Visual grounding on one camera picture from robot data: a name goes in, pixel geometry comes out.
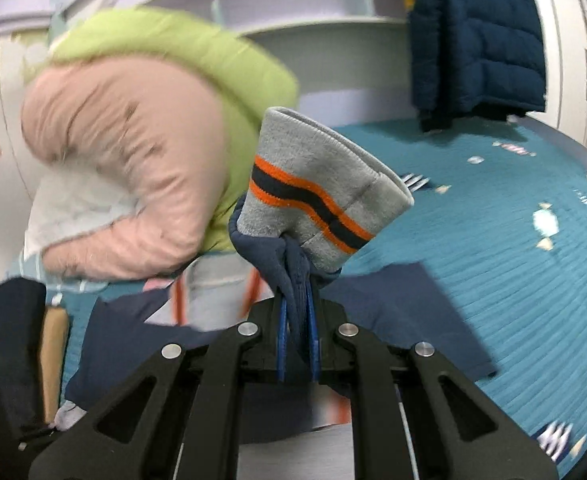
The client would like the white wall shelf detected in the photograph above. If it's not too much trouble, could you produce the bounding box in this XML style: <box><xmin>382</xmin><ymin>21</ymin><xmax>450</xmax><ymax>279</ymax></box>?
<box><xmin>108</xmin><ymin>0</ymin><xmax>414</xmax><ymax>111</ymax></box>

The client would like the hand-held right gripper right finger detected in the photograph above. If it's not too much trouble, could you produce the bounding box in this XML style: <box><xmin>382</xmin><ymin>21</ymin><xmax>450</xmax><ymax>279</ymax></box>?
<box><xmin>306</xmin><ymin>296</ymin><xmax>559</xmax><ymax>480</ymax></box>

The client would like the white pillow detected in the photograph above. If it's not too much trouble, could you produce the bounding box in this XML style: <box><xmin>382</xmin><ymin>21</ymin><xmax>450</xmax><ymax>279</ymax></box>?
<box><xmin>24</xmin><ymin>160</ymin><xmax>139</xmax><ymax>261</ymax></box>

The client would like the teal printed bedsheet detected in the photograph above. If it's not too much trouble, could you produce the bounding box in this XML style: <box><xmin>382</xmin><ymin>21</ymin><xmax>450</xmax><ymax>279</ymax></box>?
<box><xmin>58</xmin><ymin>117</ymin><xmax>587</xmax><ymax>478</ymax></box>

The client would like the pink and green quilt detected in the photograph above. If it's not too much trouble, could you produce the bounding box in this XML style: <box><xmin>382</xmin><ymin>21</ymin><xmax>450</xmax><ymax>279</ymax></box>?
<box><xmin>21</xmin><ymin>7</ymin><xmax>300</xmax><ymax>281</ymax></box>

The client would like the navy puffer jacket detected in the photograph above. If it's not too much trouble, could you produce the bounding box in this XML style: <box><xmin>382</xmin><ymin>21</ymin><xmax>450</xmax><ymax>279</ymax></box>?
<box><xmin>404</xmin><ymin>0</ymin><xmax>547</xmax><ymax>133</ymax></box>

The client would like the grey navy orange-striped sweater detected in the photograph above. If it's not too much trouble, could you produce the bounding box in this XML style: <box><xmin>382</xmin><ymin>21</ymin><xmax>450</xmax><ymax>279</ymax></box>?
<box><xmin>0</xmin><ymin>106</ymin><xmax>498</xmax><ymax>443</ymax></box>

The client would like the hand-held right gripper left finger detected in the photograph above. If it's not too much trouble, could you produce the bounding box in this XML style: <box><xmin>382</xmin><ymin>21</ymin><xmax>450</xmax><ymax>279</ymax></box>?
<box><xmin>28</xmin><ymin>294</ymin><xmax>289</xmax><ymax>480</ymax></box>

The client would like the teal striped pillow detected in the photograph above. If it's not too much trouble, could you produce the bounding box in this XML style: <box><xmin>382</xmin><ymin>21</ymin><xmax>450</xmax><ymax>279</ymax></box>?
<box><xmin>6</xmin><ymin>250</ymin><xmax>109</xmax><ymax>293</ymax></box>

